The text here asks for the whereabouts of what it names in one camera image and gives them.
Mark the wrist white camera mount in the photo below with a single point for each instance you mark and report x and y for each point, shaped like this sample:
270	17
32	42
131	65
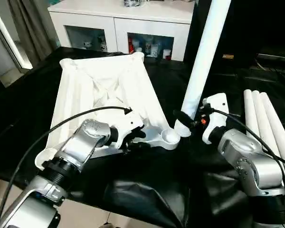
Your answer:
216	104
126	121

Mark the small pale label tag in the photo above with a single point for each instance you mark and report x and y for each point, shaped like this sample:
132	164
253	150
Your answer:
228	56

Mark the white plastic table top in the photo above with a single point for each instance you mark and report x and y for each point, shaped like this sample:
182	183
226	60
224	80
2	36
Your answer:
80	90

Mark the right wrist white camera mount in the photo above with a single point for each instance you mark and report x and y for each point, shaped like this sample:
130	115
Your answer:
216	104

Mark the black backdrop cloth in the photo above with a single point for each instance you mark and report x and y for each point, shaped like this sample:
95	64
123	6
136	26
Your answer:
251	23

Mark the white plastic table leg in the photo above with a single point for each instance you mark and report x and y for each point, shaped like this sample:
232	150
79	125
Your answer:
263	118
275	123
250	111
204	47

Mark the white glass-door cabinet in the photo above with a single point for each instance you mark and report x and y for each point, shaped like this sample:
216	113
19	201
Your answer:
121	14

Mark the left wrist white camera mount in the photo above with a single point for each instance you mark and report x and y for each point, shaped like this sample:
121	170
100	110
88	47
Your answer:
126	121

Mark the small red packet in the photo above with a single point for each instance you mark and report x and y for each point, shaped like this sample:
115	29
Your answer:
130	45

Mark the black shiny mat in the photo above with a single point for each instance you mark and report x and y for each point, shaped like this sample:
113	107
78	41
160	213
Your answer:
145	178

